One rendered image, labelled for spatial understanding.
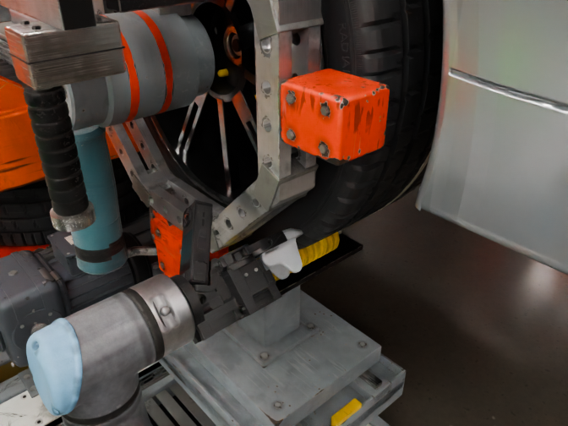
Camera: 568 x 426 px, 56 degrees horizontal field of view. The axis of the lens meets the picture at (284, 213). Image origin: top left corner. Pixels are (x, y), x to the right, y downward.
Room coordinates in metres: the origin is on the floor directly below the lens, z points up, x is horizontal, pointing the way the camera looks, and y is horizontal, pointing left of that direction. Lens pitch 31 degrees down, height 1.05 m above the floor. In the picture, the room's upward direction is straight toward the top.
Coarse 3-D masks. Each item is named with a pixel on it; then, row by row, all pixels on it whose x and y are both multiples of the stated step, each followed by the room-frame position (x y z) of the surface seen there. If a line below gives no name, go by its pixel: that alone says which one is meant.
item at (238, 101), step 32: (224, 0) 0.80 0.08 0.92; (224, 32) 0.87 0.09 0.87; (320, 32) 0.62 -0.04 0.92; (224, 64) 0.87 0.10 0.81; (320, 64) 0.62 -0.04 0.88; (224, 96) 0.81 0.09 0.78; (160, 128) 0.93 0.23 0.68; (192, 128) 0.88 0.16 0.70; (224, 128) 0.81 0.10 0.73; (256, 128) 0.75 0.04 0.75; (192, 160) 0.89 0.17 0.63; (224, 160) 0.81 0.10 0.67; (256, 160) 0.92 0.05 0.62; (224, 192) 0.80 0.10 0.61
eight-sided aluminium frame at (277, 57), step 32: (96, 0) 0.97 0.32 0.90; (256, 0) 0.57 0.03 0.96; (288, 0) 0.56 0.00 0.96; (320, 0) 0.59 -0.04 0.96; (256, 32) 0.57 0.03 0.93; (288, 32) 0.56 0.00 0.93; (256, 64) 0.57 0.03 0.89; (288, 64) 0.56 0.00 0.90; (256, 96) 0.58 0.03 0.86; (128, 128) 0.93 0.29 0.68; (128, 160) 0.85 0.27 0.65; (160, 160) 0.87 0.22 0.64; (288, 160) 0.56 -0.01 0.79; (160, 192) 0.79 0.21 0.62; (192, 192) 0.79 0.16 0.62; (256, 192) 0.57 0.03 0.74; (288, 192) 0.56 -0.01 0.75; (224, 224) 0.64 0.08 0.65; (256, 224) 0.65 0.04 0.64
